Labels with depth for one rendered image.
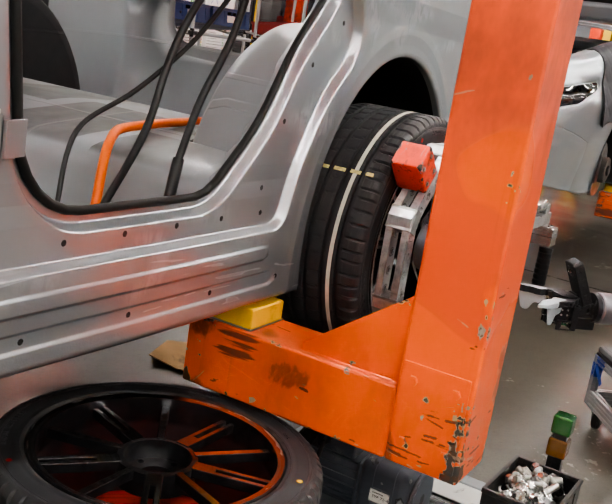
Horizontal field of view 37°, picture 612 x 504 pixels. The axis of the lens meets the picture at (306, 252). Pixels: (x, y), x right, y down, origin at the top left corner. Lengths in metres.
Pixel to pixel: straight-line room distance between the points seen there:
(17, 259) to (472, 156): 0.82
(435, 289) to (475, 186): 0.21
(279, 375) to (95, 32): 2.32
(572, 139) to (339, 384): 3.19
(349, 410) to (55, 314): 0.69
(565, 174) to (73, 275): 3.74
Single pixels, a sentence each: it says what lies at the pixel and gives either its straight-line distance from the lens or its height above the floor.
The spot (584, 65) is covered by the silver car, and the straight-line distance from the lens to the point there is 4.93.
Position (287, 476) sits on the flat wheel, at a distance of 1.79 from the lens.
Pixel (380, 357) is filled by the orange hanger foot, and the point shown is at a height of 0.72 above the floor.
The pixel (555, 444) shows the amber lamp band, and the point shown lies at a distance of 1.95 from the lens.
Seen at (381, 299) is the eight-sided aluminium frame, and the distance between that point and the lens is 2.11.
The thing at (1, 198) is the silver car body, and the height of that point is 1.03.
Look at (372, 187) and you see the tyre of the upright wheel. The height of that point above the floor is 1.01.
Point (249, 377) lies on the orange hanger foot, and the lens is 2.00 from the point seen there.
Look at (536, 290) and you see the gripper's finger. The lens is 2.20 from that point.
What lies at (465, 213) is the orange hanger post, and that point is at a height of 1.05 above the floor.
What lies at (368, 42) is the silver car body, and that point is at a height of 1.33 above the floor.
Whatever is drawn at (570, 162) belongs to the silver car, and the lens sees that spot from 4.92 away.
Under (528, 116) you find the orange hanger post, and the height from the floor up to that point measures 1.25.
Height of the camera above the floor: 1.32
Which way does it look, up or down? 13 degrees down
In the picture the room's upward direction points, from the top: 9 degrees clockwise
